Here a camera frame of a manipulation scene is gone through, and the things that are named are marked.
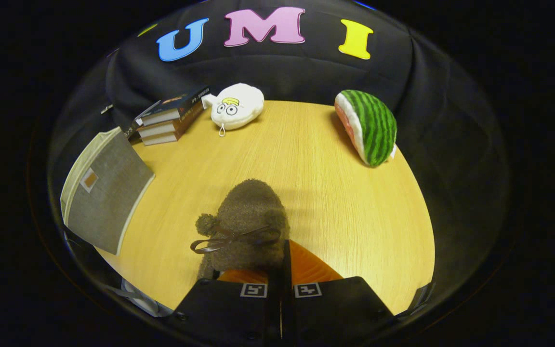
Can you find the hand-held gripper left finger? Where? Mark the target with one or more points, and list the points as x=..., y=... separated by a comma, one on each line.
x=219, y=308

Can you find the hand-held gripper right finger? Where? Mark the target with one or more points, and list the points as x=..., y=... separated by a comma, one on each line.
x=335, y=308

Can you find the brown fuzzy shoe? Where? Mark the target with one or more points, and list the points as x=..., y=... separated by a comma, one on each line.
x=248, y=212

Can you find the grey fabric storage box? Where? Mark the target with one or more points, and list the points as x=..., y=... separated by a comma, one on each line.
x=109, y=202

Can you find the brown cover book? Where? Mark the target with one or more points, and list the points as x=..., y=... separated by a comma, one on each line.
x=162, y=129
x=159, y=140

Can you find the watermelon slice plush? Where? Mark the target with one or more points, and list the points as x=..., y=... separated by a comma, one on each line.
x=376, y=127

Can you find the white plush toy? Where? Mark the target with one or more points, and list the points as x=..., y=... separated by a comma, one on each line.
x=239, y=108

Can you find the dark cover book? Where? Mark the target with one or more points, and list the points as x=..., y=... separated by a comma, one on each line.
x=176, y=103

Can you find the silver clip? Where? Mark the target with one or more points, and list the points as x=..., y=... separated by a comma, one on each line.
x=106, y=109

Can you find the black backdrop cloth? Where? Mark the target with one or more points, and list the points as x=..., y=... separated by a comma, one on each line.
x=297, y=72

